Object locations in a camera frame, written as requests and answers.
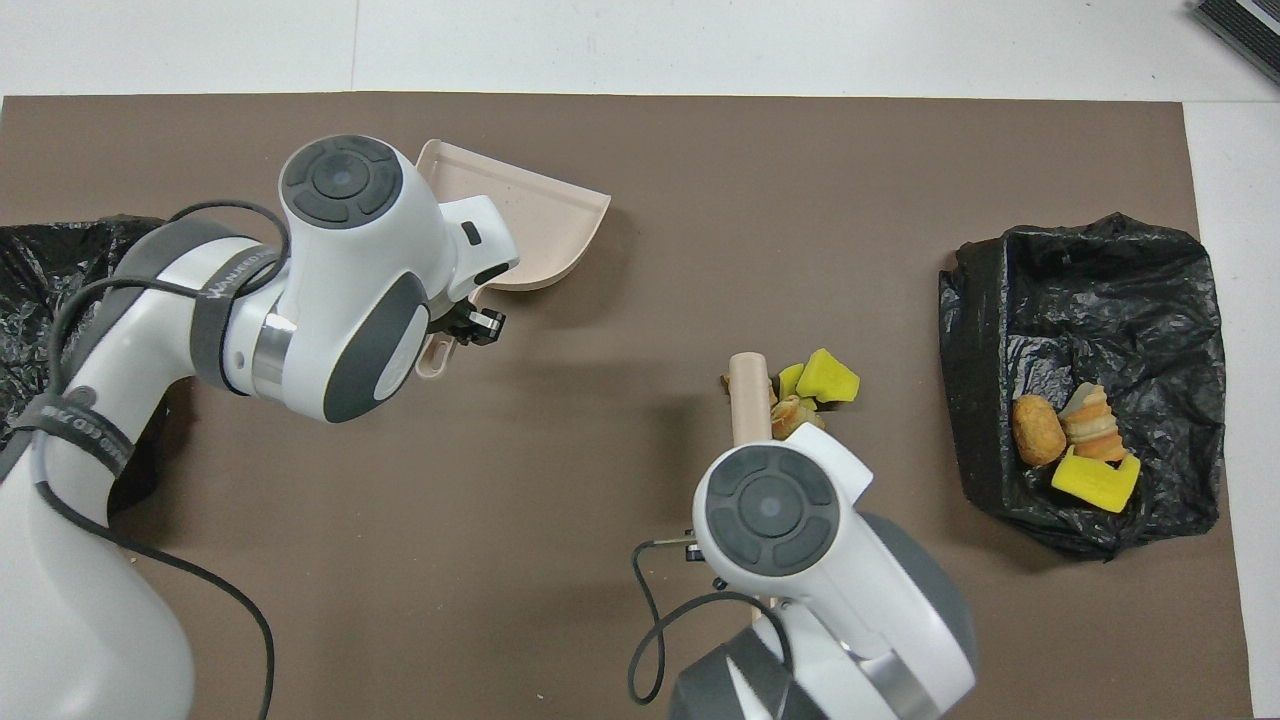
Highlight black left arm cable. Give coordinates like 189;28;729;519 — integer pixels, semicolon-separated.
28;200;293;720

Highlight brown table mat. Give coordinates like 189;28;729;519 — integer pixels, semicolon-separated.
0;92;1256;720

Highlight black bin bag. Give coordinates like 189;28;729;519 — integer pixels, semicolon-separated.
0;214;196;521
938;212;1227;561

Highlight beige plastic dustpan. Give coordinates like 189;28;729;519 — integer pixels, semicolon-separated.
413;139;612;382

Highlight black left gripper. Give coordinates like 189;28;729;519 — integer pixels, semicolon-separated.
428;298;507;348

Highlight striped croissant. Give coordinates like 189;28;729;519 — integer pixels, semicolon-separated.
770;395;827;442
722;372;781;406
1060;385;1129;463

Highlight right black bin bag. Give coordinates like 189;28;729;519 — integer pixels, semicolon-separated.
938;212;1227;561

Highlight beige hand brush black bristles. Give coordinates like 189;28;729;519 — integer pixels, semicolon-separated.
728;352;773;447

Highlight yellow notched sponge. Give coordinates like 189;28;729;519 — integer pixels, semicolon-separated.
1050;445;1142;514

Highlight brown bread roll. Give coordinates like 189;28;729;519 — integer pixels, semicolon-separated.
1012;394;1068;468

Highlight dark grey ribbed device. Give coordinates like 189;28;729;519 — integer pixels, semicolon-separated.
1190;0;1280;86

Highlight left black bin bag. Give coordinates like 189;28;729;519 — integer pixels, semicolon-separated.
0;214;196;521

